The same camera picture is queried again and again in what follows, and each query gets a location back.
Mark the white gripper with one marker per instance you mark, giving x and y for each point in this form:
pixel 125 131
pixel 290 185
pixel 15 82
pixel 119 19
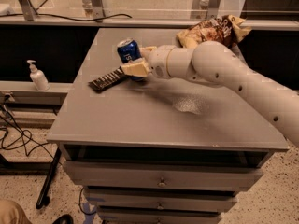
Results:
pixel 158 61

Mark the blue pepsi can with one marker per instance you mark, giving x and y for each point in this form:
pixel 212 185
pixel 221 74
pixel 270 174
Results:
pixel 128 50

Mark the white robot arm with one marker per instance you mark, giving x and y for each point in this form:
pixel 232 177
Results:
pixel 213 64

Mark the black rxbar chocolate bar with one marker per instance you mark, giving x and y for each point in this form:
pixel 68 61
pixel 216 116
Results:
pixel 107 81

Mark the brown chip bag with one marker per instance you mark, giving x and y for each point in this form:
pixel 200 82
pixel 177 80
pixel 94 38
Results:
pixel 225 29

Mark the grey drawer cabinet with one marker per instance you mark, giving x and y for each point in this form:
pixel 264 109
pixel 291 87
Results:
pixel 159 151

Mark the white pump bottle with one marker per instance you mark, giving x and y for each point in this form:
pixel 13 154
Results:
pixel 38 77

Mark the black metal stand leg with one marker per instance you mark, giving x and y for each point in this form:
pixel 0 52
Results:
pixel 44 199

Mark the black shoe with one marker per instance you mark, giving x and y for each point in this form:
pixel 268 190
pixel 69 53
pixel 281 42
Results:
pixel 64 219

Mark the person's tan trouser knee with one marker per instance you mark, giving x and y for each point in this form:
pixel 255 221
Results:
pixel 12 213

